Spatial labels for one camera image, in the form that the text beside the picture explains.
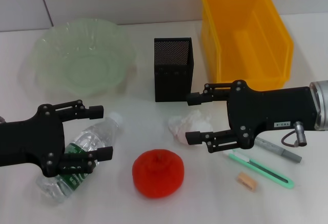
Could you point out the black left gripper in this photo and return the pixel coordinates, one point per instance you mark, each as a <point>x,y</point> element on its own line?
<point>30,142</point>

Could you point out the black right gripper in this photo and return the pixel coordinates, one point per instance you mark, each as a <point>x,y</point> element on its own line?
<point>269,108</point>

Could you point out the clear green-label water bottle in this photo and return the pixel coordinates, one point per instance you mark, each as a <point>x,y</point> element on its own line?
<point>102,131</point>

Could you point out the white paper ball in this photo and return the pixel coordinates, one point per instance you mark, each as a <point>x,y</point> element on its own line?
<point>194,124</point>

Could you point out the red-orange toy orange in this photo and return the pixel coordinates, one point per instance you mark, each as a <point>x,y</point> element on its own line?
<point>159,175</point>

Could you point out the black mesh pen holder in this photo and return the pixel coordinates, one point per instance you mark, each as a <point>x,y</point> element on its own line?
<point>171,85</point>

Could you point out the pale green glass fruit plate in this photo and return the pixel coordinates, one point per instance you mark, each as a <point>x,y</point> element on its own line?
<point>84,67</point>

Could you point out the small beige eraser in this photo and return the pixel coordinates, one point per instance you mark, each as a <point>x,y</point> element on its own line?
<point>246,181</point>

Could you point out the grey marker pen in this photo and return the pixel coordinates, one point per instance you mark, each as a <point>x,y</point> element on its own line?
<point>276,148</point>

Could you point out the mint green utility knife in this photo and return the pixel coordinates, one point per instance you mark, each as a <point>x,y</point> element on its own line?
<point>266,174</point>

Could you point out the yellow plastic bin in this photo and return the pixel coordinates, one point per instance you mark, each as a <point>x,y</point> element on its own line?
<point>256,42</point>

